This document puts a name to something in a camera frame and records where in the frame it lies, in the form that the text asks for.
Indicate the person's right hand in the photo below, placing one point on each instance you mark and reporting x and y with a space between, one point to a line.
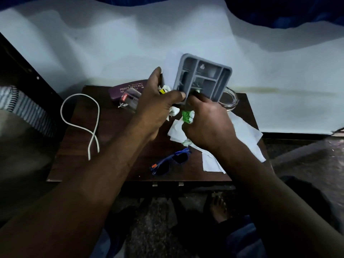
209 126

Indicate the large white paper sheet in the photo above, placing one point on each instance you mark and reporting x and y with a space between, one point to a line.
248 137

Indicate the striped grey cloth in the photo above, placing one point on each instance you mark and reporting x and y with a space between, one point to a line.
27 110

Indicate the clear plastic box red label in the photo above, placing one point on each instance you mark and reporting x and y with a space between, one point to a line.
130 99

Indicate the small dark wooden table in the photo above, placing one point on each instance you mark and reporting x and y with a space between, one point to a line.
118 147

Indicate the grey plastic organizer tray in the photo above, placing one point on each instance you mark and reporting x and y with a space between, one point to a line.
207 75

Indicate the crumpled white tissue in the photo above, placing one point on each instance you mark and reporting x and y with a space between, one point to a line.
174 111

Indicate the person's right forearm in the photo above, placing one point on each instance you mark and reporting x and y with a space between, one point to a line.
271 201

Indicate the small yellow wrapper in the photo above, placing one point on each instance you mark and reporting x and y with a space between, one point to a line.
162 91

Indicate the person's foot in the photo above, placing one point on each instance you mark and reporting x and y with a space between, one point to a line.
219 208

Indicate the person's right fingers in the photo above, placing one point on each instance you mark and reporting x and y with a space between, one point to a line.
199 98

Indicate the person's left hand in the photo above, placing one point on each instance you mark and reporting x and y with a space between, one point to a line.
153 110

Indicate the clear glass jar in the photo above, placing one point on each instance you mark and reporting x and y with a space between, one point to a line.
231 100

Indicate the small white paper sheet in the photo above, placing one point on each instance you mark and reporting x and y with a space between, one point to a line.
176 132

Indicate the maroon glasses case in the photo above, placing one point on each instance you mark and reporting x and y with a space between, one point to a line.
126 88

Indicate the blue frame sunglasses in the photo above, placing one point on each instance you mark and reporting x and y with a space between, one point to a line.
172 161

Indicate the green wrapper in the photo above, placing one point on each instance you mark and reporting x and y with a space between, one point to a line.
187 116

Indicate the person's blue trousers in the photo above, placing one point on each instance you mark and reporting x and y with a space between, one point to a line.
242 241

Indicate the person's left forearm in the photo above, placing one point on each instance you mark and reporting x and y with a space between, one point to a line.
80 190

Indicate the dark blue cloth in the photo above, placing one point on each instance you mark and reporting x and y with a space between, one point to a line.
282 10

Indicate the white bed sheet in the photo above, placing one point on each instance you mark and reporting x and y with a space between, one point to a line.
134 42

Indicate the person's left thumb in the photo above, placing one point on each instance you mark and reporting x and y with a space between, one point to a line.
174 96

